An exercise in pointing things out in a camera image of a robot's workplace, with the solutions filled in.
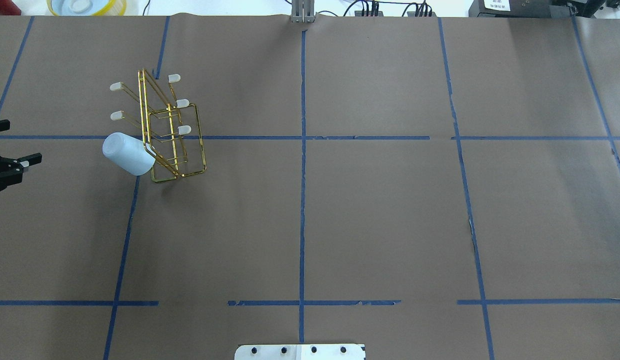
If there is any aluminium frame post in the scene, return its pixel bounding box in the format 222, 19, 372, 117
287, 0, 316, 24

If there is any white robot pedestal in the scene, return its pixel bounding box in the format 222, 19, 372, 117
234, 343, 367, 360

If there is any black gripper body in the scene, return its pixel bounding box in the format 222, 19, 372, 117
0, 156, 25, 192

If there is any black computer box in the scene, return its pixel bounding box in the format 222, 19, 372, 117
468, 0, 573, 19

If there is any red thermos bottle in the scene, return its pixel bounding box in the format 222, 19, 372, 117
0, 0, 22, 16

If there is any gold wire cup holder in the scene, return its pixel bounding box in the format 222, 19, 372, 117
109, 68, 208, 183

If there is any light blue cup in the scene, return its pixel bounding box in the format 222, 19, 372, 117
102, 132, 156, 176

